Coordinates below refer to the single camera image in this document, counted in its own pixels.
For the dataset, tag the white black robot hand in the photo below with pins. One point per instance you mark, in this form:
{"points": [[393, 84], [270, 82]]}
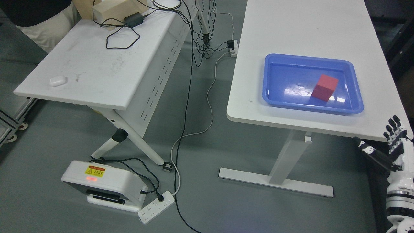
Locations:
{"points": [[399, 159]]}

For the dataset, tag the pink block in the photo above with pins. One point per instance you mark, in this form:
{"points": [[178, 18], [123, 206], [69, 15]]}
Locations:
{"points": [[325, 87]]}

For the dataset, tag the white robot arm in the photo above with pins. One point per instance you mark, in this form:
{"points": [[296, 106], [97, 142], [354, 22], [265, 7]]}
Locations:
{"points": [[400, 211]]}

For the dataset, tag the blue tray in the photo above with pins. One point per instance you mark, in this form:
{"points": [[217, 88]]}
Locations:
{"points": [[289, 80]]}

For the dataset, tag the black metal shelf right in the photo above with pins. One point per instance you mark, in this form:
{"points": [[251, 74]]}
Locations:
{"points": [[399, 52]]}

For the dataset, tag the wooden block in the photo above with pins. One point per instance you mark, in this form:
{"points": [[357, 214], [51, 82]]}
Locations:
{"points": [[117, 9]]}

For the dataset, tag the white desk with T-foot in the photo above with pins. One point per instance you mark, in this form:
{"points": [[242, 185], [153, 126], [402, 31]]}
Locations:
{"points": [[333, 29]]}

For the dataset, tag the white power strip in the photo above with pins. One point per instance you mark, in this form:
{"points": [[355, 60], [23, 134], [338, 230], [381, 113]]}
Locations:
{"points": [[232, 46], [156, 207]]}

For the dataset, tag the white folding table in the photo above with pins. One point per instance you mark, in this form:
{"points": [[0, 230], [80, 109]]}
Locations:
{"points": [[123, 83]]}

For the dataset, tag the white box device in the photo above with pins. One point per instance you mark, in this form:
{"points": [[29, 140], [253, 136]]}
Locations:
{"points": [[106, 185]]}

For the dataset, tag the black power adapter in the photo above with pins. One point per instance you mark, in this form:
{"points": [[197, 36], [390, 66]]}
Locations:
{"points": [[133, 20]]}

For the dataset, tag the white earbuds case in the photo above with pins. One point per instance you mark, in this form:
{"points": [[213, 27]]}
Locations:
{"points": [[58, 81]]}

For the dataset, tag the person in black top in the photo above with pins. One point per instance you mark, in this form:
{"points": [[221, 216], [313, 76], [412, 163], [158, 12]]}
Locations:
{"points": [[45, 22]]}

